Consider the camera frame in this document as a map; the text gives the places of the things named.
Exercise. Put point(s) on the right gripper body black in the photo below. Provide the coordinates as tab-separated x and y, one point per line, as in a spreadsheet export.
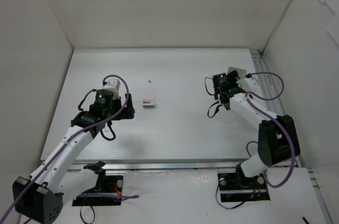
221	97

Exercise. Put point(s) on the eraser with pink sleeve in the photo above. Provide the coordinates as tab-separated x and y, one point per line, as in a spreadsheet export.
148	104

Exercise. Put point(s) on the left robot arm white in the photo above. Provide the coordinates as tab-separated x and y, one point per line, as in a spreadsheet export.
42	195

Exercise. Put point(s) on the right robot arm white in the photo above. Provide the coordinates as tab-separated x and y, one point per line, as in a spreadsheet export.
277	136

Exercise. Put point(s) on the clear divided organizer container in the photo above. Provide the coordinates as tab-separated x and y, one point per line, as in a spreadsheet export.
241	72

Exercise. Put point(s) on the black object bottom right corner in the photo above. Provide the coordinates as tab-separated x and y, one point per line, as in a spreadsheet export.
305	220

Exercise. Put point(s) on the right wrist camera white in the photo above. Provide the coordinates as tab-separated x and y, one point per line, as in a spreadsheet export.
249	85

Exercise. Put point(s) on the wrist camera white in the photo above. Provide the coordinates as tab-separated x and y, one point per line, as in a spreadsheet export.
113	85
249	85

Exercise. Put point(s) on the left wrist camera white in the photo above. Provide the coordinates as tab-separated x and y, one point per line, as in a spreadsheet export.
113	85

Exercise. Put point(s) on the aluminium rail frame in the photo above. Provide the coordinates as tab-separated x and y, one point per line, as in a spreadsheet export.
190	130

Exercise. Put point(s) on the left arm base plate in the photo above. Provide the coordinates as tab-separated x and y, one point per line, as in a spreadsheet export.
111	185

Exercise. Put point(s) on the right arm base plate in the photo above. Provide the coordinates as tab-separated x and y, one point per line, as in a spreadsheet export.
230	191

